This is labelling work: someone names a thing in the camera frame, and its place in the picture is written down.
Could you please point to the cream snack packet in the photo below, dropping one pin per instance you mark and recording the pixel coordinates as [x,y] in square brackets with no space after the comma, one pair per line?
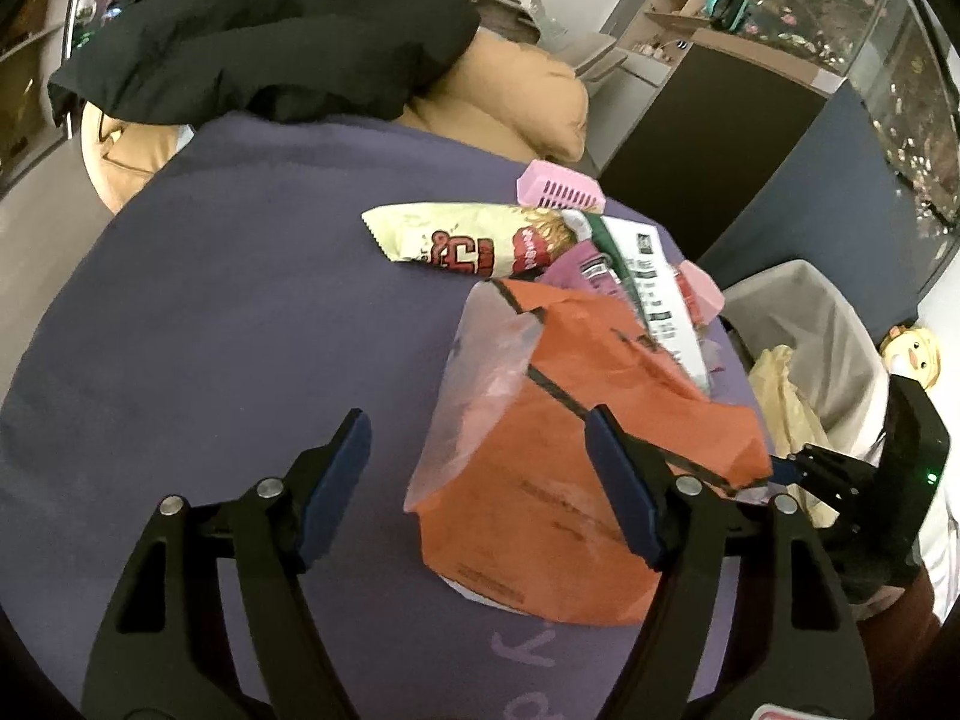
[450,240]

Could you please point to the orange plastic bag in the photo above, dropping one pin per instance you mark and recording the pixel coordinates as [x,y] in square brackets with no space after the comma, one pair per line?
[547,457]

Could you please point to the bin with white liner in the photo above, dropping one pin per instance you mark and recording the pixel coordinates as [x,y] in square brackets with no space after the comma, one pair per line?
[817,315]

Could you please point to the purple snack packet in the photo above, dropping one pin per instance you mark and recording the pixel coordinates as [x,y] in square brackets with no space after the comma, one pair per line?
[581,270]

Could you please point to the cluttered dark table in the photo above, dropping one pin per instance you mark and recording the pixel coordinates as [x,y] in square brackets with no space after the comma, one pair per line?
[502,11]

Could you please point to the black jacket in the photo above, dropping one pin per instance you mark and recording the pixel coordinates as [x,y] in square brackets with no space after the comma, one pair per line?
[285,30]

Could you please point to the pink plastic basket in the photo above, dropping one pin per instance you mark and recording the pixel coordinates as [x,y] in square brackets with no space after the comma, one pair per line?
[559,187]

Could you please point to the small pink box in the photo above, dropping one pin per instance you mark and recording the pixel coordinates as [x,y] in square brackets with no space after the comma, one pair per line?
[701,292]

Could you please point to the dark brown cabinet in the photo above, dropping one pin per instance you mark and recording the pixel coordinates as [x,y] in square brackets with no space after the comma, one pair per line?
[712,127]

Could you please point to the glass display case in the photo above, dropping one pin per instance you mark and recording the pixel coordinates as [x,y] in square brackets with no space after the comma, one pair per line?
[825,7]

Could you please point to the teal toy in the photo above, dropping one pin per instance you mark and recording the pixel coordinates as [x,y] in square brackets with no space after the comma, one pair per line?
[727,11]

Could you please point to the wooden wall shelf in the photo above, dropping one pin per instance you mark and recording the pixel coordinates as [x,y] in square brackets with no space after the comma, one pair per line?
[30,75]

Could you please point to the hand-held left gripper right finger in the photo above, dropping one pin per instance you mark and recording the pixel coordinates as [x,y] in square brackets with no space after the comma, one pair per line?
[615,480]

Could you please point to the light grey chair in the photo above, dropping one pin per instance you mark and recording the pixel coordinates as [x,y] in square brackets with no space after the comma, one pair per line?
[607,56]

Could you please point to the person's right forearm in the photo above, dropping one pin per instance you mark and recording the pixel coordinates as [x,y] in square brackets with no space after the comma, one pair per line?
[900,630]

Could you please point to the blonde doll toy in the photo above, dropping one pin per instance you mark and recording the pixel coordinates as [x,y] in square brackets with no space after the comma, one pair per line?
[915,356]

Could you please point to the purple printed mat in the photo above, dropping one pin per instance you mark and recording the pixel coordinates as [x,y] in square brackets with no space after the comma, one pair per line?
[225,315]

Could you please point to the white and green packet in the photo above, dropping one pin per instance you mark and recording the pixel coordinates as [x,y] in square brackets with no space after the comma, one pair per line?
[660,292]

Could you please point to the dark blue panel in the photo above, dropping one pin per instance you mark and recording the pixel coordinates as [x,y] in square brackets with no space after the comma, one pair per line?
[825,202]

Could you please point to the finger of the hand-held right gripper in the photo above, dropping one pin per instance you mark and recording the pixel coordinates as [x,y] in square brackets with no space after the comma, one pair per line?
[832,476]

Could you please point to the pale yellow plastic bag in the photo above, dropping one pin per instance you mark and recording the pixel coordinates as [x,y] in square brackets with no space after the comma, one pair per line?
[787,405]

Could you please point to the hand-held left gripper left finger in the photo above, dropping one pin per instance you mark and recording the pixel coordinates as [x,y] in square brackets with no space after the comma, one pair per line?
[341,480]

